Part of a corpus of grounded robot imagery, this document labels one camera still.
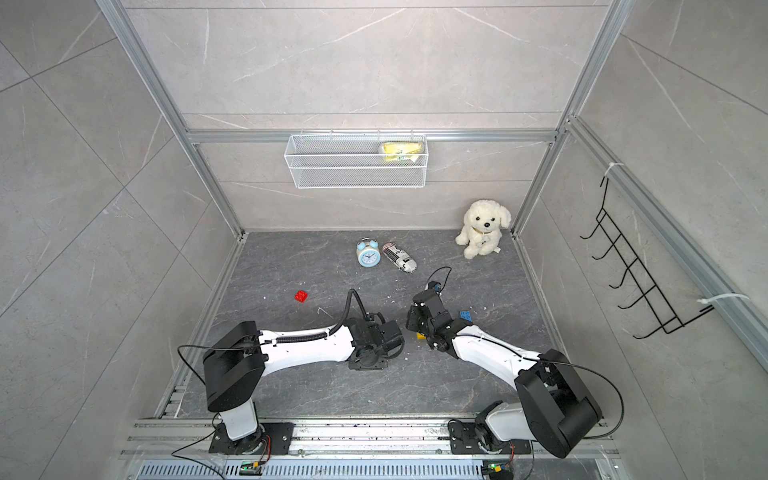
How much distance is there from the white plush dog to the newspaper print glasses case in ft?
0.71

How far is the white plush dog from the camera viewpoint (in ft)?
3.35

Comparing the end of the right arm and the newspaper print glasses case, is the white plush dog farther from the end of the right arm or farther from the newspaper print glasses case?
the end of the right arm

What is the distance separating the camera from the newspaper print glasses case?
1082 mm

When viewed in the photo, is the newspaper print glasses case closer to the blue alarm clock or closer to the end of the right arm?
the blue alarm clock

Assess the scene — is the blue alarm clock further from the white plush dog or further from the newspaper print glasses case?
the white plush dog

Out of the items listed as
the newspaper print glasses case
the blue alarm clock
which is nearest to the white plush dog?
the newspaper print glasses case
